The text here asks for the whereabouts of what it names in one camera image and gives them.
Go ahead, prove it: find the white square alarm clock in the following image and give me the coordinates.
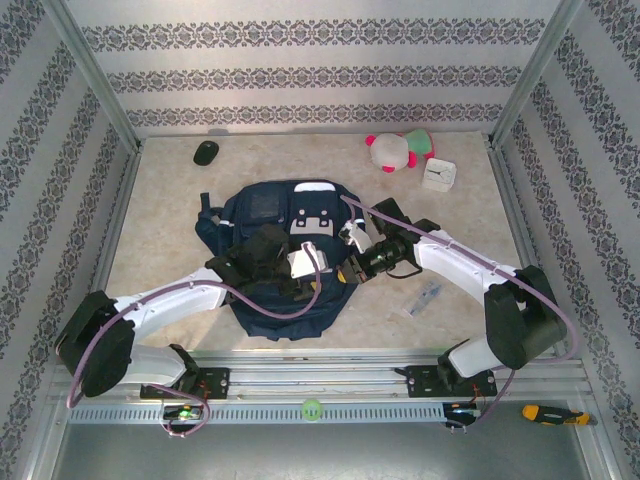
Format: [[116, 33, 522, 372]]
[[421, 156, 458, 192]]

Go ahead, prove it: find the small electronics board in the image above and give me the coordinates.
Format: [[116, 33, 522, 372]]
[[163, 405, 204, 421], [443, 401, 482, 432]]

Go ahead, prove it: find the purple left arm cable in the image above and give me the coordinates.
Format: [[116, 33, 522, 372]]
[[67, 242, 324, 442]]

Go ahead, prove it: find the aluminium frame post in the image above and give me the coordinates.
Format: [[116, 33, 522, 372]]
[[489, 0, 587, 149], [42, 0, 144, 151]]

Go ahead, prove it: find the white pink green plush toy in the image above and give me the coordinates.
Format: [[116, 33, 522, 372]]
[[363, 129, 436, 176]]

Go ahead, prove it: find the black computer mouse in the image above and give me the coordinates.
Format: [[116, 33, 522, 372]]
[[193, 141, 221, 167]]

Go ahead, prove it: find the slotted grey cable duct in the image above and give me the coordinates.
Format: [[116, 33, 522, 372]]
[[67, 402, 446, 426]]

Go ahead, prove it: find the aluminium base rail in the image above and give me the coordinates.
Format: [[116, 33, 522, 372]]
[[49, 349, 586, 401]]

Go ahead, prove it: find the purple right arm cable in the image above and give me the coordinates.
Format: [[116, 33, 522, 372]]
[[339, 194, 581, 431]]

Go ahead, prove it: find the navy blue backpack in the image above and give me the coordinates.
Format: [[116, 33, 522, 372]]
[[193, 178, 375, 342]]

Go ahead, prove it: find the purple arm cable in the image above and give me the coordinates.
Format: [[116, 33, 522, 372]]
[[339, 194, 581, 431], [67, 242, 324, 442]]

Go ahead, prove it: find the aluminium side rail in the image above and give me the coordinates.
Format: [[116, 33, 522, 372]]
[[67, 144, 146, 366], [485, 142, 569, 364]]

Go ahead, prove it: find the yellow black utility knife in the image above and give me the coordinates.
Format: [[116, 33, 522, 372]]
[[521, 403, 599, 428]]

